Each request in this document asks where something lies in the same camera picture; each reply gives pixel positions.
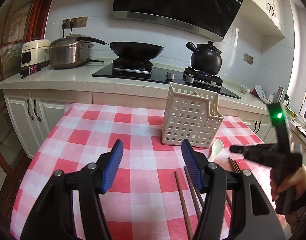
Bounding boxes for white upper cabinet right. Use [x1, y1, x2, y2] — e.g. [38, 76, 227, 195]
[239, 0, 284, 38]

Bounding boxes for gold wall socket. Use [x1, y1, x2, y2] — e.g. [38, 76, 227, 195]
[243, 53, 254, 65]
[62, 16, 88, 30]

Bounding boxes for white perforated utensil basket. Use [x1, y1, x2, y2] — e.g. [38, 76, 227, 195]
[161, 82, 224, 148]

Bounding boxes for white lower cabinets with countertop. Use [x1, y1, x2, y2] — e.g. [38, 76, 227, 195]
[0, 62, 276, 143]

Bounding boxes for black glass gas stove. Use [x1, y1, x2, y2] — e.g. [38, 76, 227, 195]
[92, 58, 241, 100]

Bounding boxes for black wok pan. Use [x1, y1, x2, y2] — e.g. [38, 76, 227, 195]
[76, 36, 164, 61]

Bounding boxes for small white ceramic cup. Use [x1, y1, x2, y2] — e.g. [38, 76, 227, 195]
[240, 85, 250, 94]

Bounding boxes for stainless steel pressure cooker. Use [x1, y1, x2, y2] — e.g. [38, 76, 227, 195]
[49, 34, 106, 69]

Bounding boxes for white ceramic spoon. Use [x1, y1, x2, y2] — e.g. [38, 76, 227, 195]
[208, 139, 224, 162]

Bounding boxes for person's right hand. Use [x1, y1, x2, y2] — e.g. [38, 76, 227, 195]
[270, 165, 306, 202]

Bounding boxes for wooden glass door frame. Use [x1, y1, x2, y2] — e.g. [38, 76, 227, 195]
[0, 0, 56, 170]

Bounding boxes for red white checkered tablecloth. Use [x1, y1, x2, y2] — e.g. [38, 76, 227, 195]
[10, 102, 292, 240]

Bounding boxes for black range hood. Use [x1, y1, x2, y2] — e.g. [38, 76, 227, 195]
[113, 0, 244, 42]

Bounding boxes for stainless steel thermos bottle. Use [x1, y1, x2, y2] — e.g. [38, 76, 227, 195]
[274, 86, 284, 103]

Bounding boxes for red and white packet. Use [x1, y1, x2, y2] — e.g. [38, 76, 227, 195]
[251, 85, 265, 100]

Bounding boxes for brown wooden chopstick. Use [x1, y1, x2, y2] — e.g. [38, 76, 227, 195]
[233, 160, 241, 173]
[228, 157, 237, 173]
[174, 171, 193, 239]
[184, 166, 201, 219]
[226, 194, 232, 209]

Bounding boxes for gold wall socket right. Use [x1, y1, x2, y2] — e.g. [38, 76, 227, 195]
[243, 53, 254, 65]

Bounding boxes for gold wall socket left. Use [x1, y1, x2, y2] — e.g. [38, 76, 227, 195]
[62, 16, 88, 30]

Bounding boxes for white rice cooker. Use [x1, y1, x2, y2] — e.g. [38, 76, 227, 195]
[21, 39, 50, 68]

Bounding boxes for black clay pot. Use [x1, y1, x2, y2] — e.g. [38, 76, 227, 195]
[186, 41, 222, 75]

